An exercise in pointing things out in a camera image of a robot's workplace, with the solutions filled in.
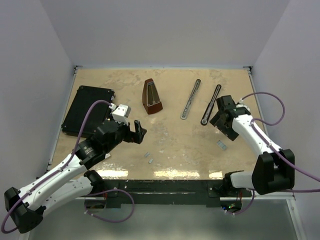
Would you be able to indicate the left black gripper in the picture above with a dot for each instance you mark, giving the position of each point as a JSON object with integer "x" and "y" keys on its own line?
{"x": 136, "y": 136}

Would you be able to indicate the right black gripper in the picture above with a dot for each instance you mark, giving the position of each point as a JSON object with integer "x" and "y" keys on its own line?
{"x": 230, "y": 133}

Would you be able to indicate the grey black stapler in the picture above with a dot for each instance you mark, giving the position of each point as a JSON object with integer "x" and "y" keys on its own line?
{"x": 187, "y": 107}

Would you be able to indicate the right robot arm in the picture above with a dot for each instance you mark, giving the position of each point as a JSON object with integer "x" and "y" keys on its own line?
{"x": 273, "y": 171}

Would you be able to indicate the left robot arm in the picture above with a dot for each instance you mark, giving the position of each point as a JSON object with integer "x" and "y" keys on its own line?
{"x": 71, "y": 178}

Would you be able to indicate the staple strips pack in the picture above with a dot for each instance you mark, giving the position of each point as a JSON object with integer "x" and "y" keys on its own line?
{"x": 221, "y": 145}

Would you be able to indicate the brown wooden metronome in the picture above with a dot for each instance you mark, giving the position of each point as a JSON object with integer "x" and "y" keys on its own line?
{"x": 150, "y": 97}

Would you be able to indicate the black ribbed briefcase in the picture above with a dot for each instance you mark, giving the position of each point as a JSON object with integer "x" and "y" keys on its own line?
{"x": 85, "y": 96}

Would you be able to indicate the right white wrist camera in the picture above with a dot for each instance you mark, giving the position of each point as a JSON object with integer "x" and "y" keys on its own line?
{"x": 241, "y": 104}

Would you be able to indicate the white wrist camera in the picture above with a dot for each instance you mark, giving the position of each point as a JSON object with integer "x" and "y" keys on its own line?
{"x": 241, "y": 104}
{"x": 120, "y": 113}

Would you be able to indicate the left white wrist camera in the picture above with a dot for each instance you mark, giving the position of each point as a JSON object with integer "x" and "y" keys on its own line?
{"x": 120, "y": 113}

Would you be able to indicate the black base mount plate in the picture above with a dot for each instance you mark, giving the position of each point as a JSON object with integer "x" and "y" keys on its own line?
{"x": 209, "y": 193}

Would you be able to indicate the aluminium frame rail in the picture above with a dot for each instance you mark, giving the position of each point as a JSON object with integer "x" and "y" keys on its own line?
{"x": 74, "y": 177}

